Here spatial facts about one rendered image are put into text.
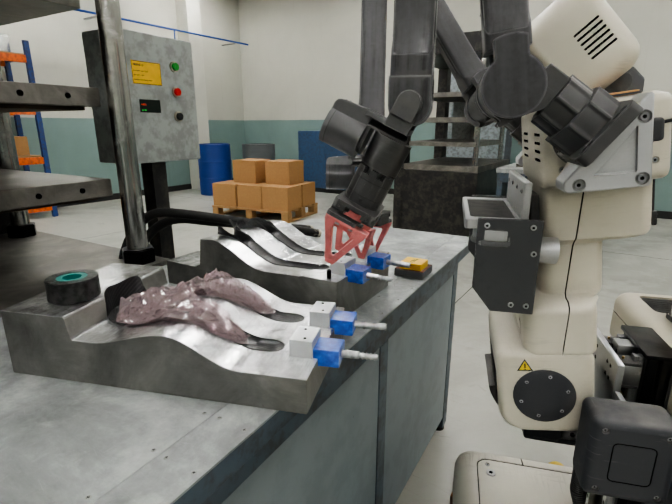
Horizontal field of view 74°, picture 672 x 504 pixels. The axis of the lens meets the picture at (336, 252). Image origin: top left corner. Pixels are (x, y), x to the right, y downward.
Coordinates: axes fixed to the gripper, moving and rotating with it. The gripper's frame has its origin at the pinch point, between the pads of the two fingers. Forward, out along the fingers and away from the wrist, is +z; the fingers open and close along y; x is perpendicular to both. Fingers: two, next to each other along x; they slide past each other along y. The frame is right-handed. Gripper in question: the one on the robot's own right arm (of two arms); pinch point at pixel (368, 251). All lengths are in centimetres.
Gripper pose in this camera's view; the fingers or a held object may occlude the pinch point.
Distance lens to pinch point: 103.8
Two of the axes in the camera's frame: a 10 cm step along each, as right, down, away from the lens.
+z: -0.1, 9.6, 2.7
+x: 8.7, 1.4, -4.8
